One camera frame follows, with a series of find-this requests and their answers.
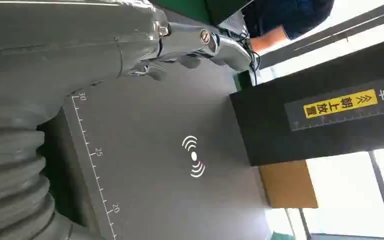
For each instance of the dark grey scale platform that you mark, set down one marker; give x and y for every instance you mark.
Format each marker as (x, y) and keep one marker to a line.
(165, 149)

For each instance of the black scanner housing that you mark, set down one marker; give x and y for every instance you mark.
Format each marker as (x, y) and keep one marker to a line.
(318, 119)

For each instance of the yellow label with black print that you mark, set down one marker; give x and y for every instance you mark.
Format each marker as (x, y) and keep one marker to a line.
(340, 103)

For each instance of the person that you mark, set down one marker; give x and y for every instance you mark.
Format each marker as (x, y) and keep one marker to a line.
(284, 20)

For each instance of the ribbed grey left arm sleeve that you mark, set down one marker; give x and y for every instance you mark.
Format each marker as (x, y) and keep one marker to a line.
(11, 185)

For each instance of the brown cardboard box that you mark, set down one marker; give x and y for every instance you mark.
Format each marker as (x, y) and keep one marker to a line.
(289, 185)

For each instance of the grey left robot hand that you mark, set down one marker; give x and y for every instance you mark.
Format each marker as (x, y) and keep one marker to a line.
(62, 49)

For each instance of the green crate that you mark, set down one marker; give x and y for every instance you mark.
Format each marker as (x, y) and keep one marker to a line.
(198, 10)

